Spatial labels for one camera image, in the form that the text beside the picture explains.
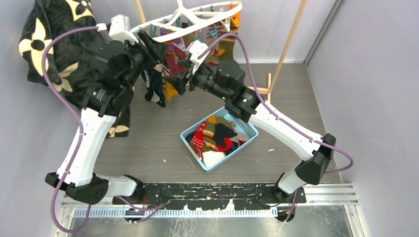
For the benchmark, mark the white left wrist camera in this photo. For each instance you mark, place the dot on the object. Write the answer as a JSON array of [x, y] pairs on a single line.
[[119, 29]]

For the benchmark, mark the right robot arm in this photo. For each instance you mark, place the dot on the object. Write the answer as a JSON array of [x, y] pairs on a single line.
[[241, 102]]

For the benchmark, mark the navy black white sock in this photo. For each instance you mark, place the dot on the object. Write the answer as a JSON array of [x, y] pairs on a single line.
[[154, 86]]

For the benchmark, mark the green orange striped sock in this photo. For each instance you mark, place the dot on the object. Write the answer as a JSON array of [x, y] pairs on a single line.
[[226, 45]]

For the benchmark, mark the brown white orange sock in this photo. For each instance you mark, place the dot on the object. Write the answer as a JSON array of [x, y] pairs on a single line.
[[170, 90]]

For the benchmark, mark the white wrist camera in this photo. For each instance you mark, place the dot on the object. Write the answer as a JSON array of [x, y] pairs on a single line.
[[197, 52], [119, 29]]

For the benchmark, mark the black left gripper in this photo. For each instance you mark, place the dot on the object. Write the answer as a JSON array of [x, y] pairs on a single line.
[[154, 51]]

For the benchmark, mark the light blue plastic basket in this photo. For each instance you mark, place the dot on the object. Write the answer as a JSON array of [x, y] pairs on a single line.
[[223, 133]]

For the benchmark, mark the maroon purple striped sock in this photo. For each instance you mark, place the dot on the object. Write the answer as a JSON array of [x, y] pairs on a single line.
[[175, 52]]

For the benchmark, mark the white clip hanger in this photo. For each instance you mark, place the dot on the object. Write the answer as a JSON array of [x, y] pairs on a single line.
[[187, 21]]

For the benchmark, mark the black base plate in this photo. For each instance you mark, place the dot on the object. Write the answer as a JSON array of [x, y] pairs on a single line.
[[211, 196]]

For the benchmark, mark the wooden rack frame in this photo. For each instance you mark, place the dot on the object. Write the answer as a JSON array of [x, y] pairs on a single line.
[[264, 26]]

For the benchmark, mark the red white patterned sock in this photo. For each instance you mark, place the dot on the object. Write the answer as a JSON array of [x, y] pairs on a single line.
[[198, 141]]

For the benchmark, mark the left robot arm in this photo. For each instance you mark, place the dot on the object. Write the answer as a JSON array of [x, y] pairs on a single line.
[[119, 64]]

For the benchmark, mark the black floral blanket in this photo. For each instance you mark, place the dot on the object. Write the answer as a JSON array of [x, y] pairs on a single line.
[[70, 61]]

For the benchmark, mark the white sock in basket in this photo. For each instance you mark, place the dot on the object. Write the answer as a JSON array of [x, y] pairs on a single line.
[[210, 158]]

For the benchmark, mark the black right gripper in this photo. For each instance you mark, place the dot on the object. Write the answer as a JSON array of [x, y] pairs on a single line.
[[180, 82]]

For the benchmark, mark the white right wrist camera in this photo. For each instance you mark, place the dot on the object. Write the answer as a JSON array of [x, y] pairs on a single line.
[[197, 52]]

